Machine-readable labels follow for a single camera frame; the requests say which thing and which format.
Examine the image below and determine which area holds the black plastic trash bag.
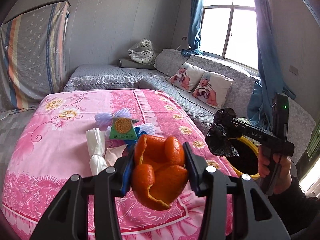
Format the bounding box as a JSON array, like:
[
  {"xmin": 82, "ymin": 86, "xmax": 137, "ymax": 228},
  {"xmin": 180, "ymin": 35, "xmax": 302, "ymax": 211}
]
[{"xmin": 205, "ymin": 108, "xmax": 242, "ymax": 157}]

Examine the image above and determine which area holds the orange peel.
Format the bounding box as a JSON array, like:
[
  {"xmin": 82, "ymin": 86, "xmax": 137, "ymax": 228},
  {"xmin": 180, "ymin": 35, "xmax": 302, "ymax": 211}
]
[{"xmin": 131, "ymin": 134, "xmax": 188, "ymax": 211}]

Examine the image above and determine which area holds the yellow rimmed trash bin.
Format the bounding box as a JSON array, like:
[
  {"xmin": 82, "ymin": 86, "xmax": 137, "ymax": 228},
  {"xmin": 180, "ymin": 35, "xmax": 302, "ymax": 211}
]
[{"xmin": 226, "ymin": 137, "xmax": 260, "ymax": 180}]

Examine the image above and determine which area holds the white tissue on table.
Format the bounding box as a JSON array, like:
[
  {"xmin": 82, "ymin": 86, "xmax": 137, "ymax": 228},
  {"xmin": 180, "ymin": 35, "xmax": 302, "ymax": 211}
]
[{"xmin": 104, "ymin": 144, "xmax": 127, "ymax": 167}]

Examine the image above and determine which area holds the right blue curtain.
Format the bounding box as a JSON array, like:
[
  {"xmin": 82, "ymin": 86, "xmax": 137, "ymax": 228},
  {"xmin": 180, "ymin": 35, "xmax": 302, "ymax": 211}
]
[{"xmin": 247, "ymin": 0, "xmax": 296, "ymax": 131}]

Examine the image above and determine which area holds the blue curtain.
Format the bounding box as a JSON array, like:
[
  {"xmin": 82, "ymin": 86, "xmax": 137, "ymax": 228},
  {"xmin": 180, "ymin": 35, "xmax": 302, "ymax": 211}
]
[
  {"xmin": 181, "ymin": 0, "xmax": 203, "ymax": 57},
  {"xmin": 247, "ymin": 0, "xmax": 296, "ymax": 131}
]

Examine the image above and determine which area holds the green snack wrapper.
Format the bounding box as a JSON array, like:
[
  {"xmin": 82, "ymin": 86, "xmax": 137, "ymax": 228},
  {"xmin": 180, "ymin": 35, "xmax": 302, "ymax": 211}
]
[{"xmin": 109, "ymin": 117, "xmax": 138, "ymax": 140}]

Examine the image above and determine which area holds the pink floral tablecloth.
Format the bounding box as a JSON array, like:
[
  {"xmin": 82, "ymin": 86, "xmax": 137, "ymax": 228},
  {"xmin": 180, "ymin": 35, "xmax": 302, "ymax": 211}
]
[{"xmin": 2, "ymin": 89, "xmax": 235, "ymax": 239}]

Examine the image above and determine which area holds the right baby print pillow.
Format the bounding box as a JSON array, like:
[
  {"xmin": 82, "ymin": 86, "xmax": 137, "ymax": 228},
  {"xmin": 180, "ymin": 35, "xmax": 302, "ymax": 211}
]
[{"xmin": 193, "ymin": 72, "xmax": 234, "ymax": 108}]

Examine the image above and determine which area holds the baby print pillow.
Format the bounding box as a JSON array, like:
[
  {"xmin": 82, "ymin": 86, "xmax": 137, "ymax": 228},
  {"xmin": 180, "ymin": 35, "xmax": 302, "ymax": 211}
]
[
  {"xmin": 193, "ymin": 72, "xmax": 234, "ymax": 108},
  {"xmin": 169, "ymin": 62, "xmax": 205, "ymax": 92}
]

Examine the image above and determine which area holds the left baby print pillow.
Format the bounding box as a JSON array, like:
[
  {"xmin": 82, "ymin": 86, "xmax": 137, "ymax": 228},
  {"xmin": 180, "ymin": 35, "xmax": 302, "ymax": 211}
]
[{"xmin": 169, "ymin": 62, "xmax": 205, "ymax": 92}]

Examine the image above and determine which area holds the grey quilted sofa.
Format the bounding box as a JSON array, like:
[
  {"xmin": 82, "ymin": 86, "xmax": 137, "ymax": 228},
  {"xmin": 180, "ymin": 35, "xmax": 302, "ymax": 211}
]
[{"xmin": 62, "ymin": 48, "xmax": 316, "ymax": 164}]

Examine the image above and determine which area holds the left blue curtain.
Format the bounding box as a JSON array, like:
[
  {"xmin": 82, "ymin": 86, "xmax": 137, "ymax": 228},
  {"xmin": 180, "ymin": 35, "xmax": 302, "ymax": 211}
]
[{"xmin": 181, "ymin": 0, "xmax": 203, "ymax": 57}]

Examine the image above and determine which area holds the white tiger plush toy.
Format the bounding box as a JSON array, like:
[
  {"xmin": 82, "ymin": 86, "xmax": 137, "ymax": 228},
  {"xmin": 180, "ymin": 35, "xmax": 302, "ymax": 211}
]
[{"xmin": 127, "ymin": 38, "xmax": 157, "ymax": 65}]

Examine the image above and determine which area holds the window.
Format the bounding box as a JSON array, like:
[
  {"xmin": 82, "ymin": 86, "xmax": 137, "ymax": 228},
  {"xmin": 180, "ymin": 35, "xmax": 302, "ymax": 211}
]
[{"xmin": 201, "ymin": 0, "xmax": 258, "ymax": 70}]

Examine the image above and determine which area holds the wall switch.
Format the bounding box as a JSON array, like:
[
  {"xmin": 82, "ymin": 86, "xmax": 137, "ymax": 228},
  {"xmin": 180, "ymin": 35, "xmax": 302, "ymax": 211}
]
[{"xmin": 289, "ymin": 65, "xmax": 299, "ymax": 76}]

